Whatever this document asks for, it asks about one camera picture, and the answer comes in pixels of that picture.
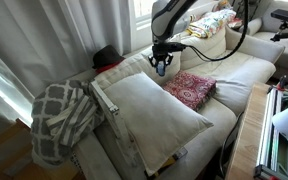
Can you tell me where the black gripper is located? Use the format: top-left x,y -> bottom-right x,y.
148,43 -> 174,68

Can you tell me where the dark grey remote control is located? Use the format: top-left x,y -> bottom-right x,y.
156,59 -> 167,77

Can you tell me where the off-white rectangular pillow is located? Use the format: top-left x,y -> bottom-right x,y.
102,71 -> 215,177

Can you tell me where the white wooden chair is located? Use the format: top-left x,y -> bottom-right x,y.
89,79 -> 189,179

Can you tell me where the large cream sofa cushion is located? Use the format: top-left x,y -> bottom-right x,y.
93,46 -> 182,91

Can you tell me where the red patterned folded blanket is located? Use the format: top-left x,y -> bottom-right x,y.
162,69 -> 218,113

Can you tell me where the black hat red band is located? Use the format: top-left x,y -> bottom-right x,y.
91,44 -> 126,74

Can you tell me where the colourful floral quilt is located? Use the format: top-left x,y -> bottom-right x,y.
187,8 -> 238,39

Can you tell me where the cream fabric sofa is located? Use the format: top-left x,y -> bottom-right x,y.
68,24 -> 287,180

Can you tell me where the clear plastic container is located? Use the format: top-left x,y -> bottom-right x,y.
173,146 -> 189,161

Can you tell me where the light wooden board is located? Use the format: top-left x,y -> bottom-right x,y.
225,82 -> 272,180

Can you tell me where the grey couch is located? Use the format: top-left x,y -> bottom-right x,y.
238,0 -> 288,73

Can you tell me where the grey white patterned cloth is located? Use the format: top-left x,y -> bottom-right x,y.
30,79 -> 106,167

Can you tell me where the red black clamp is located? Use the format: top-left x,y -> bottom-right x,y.
267,74 -> 288,96

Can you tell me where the white curtain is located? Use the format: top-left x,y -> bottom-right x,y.
0,0 -> 133,128

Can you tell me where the white window frame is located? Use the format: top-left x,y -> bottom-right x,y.
127,0 -> 218,34

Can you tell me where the black hanging cable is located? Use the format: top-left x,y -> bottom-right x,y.
218,113 -> 243,178

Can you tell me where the aluminium rail frame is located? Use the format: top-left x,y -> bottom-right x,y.
253,87 -> 288,180

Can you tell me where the black camera on stand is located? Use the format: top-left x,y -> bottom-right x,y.
270,8 -> 288,43

